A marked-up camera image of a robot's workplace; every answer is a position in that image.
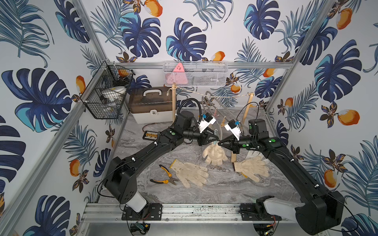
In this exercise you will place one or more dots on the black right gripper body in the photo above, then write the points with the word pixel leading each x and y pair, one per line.
pixel 245 142

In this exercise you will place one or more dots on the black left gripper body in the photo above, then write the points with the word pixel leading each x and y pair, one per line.
pixel 205 137

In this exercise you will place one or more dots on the wooden drying rack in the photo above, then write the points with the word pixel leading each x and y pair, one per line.
pixel 174 87

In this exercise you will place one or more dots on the beige glove red cuff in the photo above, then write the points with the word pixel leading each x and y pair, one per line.
pixel 214 155

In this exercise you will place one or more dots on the beige glove yellow cuff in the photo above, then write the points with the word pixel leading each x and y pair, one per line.
pixel 187 173

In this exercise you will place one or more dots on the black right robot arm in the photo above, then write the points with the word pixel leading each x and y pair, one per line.
pixel 319 209

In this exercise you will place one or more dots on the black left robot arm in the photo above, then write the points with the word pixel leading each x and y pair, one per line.
pixel 121 177

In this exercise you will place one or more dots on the beige glove right side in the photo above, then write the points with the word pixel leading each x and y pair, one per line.
pixel 253 165

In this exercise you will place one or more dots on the small black tablet device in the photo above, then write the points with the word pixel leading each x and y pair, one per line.
pixel 151 136

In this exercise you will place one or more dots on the brown lidded storage box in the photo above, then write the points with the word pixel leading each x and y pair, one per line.
pixel 151 105

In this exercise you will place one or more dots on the pink triangular card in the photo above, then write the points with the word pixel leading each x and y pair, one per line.
pixel 177 76

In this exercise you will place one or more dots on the white object in basket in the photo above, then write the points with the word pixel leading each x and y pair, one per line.
pixel 114 93

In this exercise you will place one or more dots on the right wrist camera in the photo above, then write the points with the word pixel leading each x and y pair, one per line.
pixel 234 127

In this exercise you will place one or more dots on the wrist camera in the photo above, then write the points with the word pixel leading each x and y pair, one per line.
pixel 207 119
pixel 234 127

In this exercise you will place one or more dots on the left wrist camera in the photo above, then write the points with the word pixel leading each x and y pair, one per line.
pixel 207 119

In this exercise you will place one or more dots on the clear mesh wall tray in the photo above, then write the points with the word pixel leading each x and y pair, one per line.
pixel 201 74

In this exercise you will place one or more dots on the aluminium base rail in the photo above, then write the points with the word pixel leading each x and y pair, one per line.
pixel 182 213

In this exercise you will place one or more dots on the black wire basket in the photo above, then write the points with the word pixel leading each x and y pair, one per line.
pixel 107 76

